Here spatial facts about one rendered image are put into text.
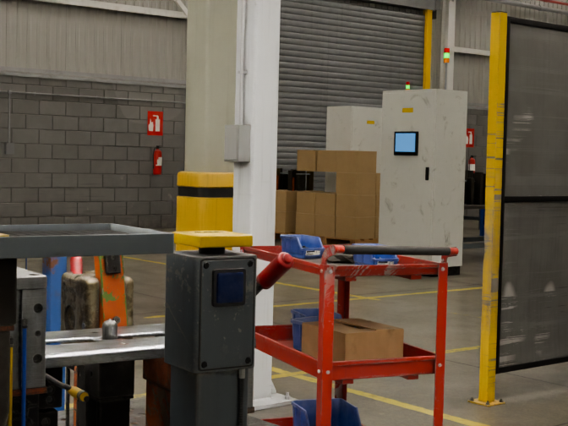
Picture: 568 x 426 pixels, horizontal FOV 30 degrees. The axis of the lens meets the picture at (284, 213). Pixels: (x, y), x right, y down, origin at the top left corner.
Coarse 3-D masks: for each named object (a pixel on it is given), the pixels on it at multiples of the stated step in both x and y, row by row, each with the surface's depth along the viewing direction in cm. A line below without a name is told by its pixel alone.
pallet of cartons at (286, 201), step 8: (280, 192) 1551; (288, 192) 1545; (296, 192) 1555; (280, 200) 1552; (288, 200) 1546; (296, 200) 1556; (280, 208) 1552; (288, 208) 1547; (296, 208) 1557; (280, 216) 1552; (288, 216) 1548; (280, 224) 1552; (288, 224) 1549; (280, 232) 1552; (288, 232) 1549
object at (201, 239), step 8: (176, 232) 105; (184, 232) 104; (192, 232) 104; (200, 232) 104; (208, 232) 105; (216, 232) 105; (224, 232) 105; (232, 232) 105; (176, 240) 105; (184, 240) 103; (192, 240) 102; (200, 240) 101; (208, 240) 101; (216, 240) 102; (224, 240) 102; (232, 240) 102; (240, 240) 103; (248, 240) 103; (200, 248) 104; (208, 248) 103; (216, 248) 104; (224, 248) 104
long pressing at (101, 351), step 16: (48, 336) 135; (64, 336) 136; (80, 336) 136; (96, 336) 136; (128, 336) 139; (160, 336) 137; (48, 352) 123; (64, 352) 123; (80, 352) 124; (96, 352) 125; (112, 352) 126; (128, 352) 127; (144, 352) 128; (160, 352) 129; (48, 368) 122
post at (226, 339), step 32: (192, 256) 101; (224, 256) 102; (256, 256) 104; (192, 288) 101; (192, 320) 101; (224, 320) 102; (192, 352) 101; (224, 352) 102; (192, 384) 102; (224, 384) 103; (192, 416) 102; (224, 416) 103
